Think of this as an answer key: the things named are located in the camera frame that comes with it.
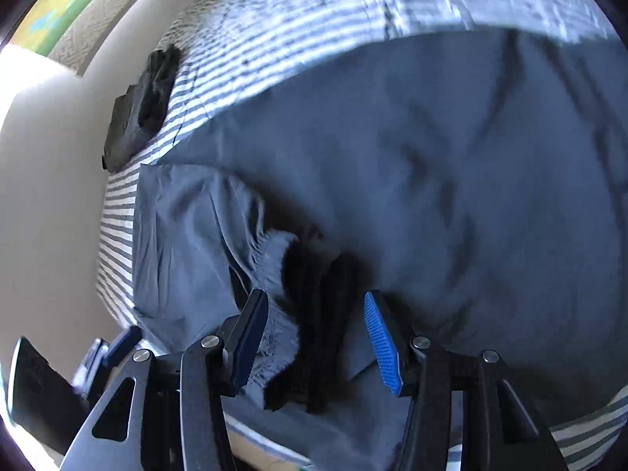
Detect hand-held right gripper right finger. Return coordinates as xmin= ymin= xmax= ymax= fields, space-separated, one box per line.
xmin=364 ymin=292 xmax=570 ymax=471

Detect landscape wall poster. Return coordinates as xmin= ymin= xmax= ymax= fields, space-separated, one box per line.
xmin=10 ymin=0 xmax=168 ymax=77

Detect blue white striped quilt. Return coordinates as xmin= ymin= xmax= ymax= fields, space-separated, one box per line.
xmin=95 ymin=0 xmax=621 ymax=471

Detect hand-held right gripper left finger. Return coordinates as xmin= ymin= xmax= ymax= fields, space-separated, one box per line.
xmin=59 ymin=288 xmax=270 ymax=471

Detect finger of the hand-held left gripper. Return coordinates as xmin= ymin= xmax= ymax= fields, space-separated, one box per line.
xmin=73 ymin=338 xmax=110 ymax=396
xmin=104 ymin=326 xmax=143 ymax=368

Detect dark grey folded pants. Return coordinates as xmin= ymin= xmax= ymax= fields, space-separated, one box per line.
xmin=101 ymin=44 xmax=180 ymax=172

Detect navy drawstring pants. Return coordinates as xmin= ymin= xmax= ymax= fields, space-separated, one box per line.
xmin=131 ymin=27 xmax=621 ymax=467

